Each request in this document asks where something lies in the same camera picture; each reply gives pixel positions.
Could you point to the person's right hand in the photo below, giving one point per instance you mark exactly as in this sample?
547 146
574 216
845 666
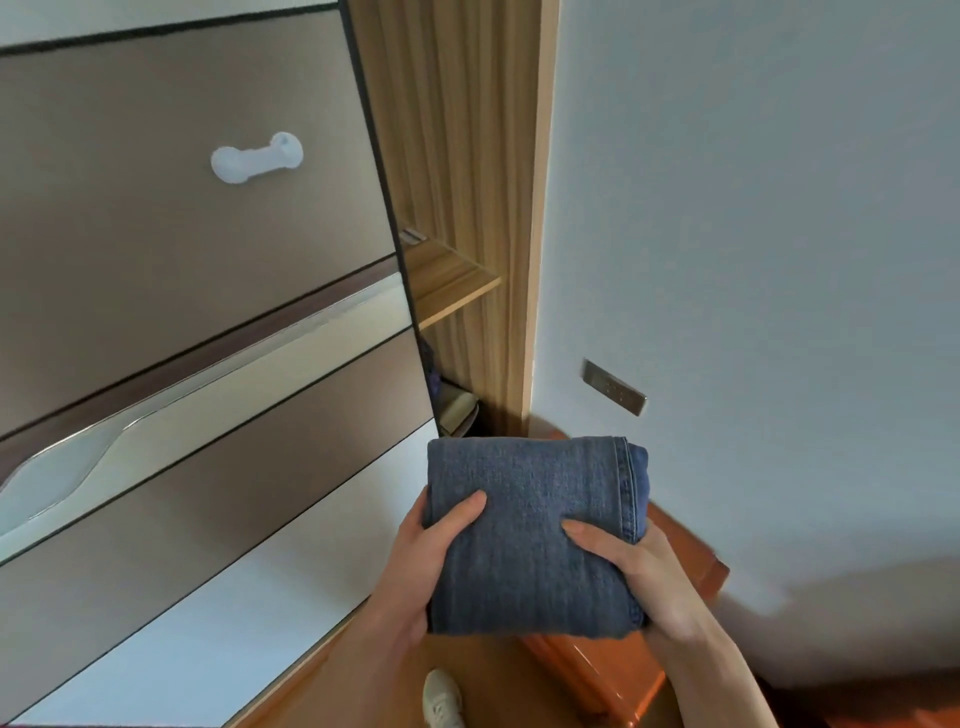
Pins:
660 581

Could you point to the person's left hand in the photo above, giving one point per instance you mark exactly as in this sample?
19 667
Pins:
409 574

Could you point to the person's left thumb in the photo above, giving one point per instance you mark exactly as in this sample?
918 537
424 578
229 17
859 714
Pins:
459 519

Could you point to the person's right thumb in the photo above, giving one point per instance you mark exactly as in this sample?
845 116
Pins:
596 541

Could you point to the blue denim jeans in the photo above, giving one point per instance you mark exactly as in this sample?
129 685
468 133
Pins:
529 536

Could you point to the person's left forearm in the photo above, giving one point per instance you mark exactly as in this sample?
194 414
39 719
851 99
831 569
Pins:
337 675

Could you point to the person's right forearm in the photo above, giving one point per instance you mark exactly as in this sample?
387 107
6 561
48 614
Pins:
716 679

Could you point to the orange wooden nightstand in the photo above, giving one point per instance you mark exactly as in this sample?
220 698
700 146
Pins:
630 607

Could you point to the grey folded item in wardrobe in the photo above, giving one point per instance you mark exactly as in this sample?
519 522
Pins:
457 409

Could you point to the dark clothing in wardrobe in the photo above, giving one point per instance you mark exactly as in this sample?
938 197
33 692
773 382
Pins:
430 367

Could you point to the person's white shoe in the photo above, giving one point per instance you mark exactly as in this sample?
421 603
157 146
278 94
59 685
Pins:
442 699

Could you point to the wooden wardrobe shelf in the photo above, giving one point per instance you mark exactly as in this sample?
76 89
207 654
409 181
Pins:
448 279

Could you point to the brown sliding wardrobe door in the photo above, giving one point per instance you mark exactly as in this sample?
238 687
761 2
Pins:
195 360

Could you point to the silver wall switch panel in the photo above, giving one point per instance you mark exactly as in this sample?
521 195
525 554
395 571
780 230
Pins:
614 387

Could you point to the wooden wardrobe frame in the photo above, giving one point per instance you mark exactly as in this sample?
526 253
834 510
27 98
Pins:
469 195

